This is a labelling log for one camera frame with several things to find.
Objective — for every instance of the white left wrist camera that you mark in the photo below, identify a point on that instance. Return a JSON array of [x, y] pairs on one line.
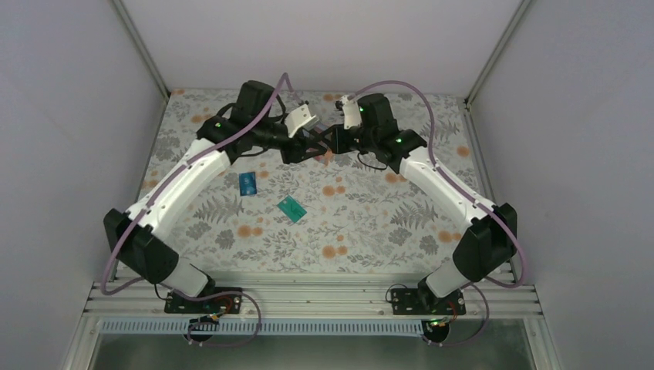
[[300, 118]]

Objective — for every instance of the pink leather card holder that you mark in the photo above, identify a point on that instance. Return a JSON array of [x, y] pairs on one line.
[[314, 145]]

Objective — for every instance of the aluminium frame post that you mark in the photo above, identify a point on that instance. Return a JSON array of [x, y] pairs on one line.
[[497, 52], [141, 48]]

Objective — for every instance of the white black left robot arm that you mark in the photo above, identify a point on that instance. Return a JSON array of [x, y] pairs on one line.
[[136, 236]]

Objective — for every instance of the left aluminium frame post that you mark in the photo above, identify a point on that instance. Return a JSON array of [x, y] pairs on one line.
[[141, 48]]

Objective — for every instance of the blue credit card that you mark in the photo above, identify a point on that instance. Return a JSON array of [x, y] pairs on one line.
[[247, 184]]

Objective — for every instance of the floral patterned table mat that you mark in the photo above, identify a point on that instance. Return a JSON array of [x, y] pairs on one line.
[[358, 220]]

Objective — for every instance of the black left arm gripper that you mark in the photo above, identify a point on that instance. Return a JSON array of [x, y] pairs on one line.
[[294, 152]]

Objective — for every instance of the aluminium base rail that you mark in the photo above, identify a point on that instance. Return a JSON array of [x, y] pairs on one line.
[[324, 304]]

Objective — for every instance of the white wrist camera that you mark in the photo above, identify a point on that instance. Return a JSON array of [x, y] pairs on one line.
[[351, 112], [300, 118]]

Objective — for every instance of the teal credit card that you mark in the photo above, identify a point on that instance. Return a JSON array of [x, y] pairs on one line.
[[292, 209]]

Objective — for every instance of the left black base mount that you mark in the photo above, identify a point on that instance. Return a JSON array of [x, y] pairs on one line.
[[204, 301]]

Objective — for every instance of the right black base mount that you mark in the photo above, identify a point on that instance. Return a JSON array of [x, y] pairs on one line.
[[421, 301]]

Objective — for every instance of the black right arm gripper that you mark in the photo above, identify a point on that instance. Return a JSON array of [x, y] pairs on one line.
[[336, 144]]

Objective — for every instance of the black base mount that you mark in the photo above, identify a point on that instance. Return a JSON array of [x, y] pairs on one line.
[[204, 301], [421, 301]]

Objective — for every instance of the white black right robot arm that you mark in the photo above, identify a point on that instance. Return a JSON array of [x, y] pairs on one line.
[[488, 241]]

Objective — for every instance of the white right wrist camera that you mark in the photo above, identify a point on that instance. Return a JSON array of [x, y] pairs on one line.
[[351, 112]]

